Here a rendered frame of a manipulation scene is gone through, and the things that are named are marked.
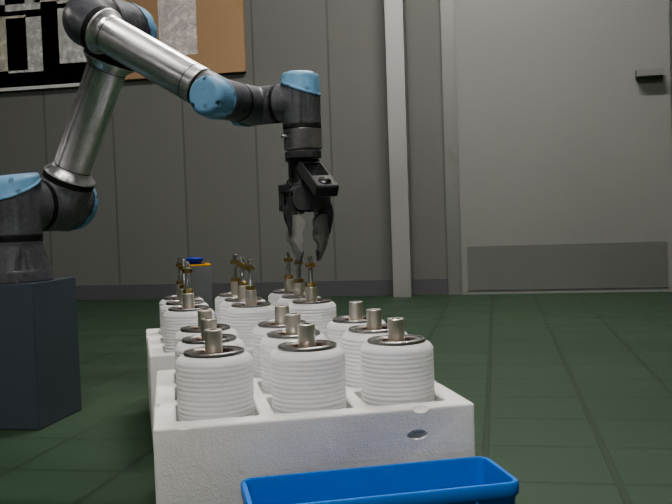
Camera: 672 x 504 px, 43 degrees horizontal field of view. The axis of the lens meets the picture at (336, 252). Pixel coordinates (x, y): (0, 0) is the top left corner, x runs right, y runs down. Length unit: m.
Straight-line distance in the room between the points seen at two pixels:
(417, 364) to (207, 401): 0.26
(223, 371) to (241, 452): 0.10
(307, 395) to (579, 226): 3.30
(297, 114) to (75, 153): 0.56
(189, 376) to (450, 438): 0.33
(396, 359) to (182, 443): 0.28
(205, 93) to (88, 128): 0.45
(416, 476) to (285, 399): 0.18
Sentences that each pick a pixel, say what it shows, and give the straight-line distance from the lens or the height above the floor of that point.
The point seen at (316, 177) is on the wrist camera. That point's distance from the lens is 1.57.
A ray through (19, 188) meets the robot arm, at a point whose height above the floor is 0.50.
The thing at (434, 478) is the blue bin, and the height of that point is 0.10.
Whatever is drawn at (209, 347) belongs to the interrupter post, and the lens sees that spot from 1.06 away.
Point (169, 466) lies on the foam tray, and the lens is 1.02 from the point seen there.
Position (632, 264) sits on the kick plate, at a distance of 4.29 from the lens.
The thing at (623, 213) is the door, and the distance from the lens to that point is 4.28.
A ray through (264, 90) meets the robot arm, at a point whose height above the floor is 0.66.
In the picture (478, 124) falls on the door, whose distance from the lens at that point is 4.26.
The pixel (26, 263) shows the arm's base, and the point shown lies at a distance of 1.88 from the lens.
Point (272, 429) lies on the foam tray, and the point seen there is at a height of 0.17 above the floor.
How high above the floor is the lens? 0.42
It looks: 2 degrees down
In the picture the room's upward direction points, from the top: 2 degrees counter-clockwise
